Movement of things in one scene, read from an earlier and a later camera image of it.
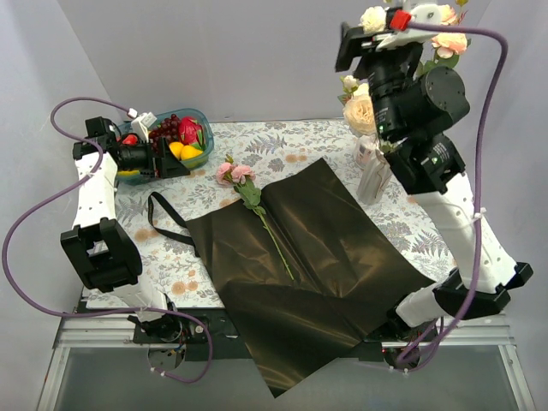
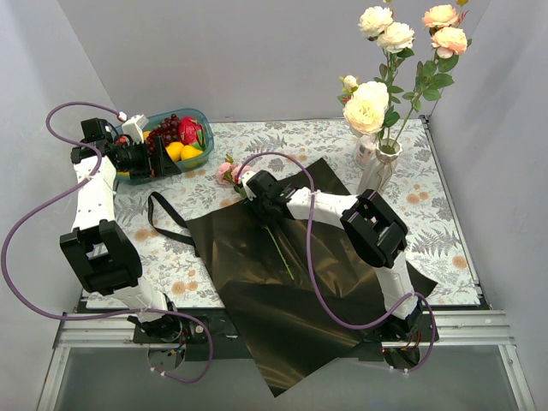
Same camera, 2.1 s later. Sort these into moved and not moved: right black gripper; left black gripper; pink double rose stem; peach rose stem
Moved: right black gripper
Not moved: peach rose stem; left black gripper; pink double rose stem
